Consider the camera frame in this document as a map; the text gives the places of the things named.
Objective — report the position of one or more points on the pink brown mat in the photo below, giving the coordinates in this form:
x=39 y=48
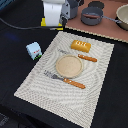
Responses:
x=106 y=28

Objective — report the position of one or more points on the yellow butter box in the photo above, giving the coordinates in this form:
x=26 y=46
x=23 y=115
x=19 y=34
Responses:
x=60 y=26

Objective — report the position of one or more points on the beige round plate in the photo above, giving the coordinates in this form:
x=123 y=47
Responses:
x=69 y=66

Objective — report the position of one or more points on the knife with orange handle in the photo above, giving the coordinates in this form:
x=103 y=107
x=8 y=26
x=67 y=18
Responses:
x=79 y=55

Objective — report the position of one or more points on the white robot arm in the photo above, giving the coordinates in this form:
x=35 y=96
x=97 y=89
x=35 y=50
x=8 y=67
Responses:
x=52 y=14

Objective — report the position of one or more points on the black round lid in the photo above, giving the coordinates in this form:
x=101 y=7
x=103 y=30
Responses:
x=98 y=4

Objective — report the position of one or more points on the orange toy bread loaf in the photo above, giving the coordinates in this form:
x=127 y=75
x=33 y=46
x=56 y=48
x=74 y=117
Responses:
x=81 y=46

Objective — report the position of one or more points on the dark grey pot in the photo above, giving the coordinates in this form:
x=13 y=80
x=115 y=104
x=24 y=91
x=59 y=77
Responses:
x=72 y=7

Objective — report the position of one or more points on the light blue toy cup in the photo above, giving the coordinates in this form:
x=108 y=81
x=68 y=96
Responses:
x=34 y=50

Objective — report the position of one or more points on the fork with orange handle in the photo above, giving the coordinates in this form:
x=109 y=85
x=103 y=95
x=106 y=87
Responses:
x=66 y=80

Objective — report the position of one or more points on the brown toy sausage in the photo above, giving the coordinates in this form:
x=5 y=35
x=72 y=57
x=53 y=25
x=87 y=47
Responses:
x=91 y=16

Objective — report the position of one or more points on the woven beige placemat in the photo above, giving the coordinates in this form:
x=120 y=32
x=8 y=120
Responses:
x=69 y=102

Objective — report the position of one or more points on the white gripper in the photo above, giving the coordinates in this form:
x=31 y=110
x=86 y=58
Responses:
x=52 y=12

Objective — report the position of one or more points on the beige pan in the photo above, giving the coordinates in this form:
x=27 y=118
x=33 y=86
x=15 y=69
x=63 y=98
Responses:
x=122 y=15

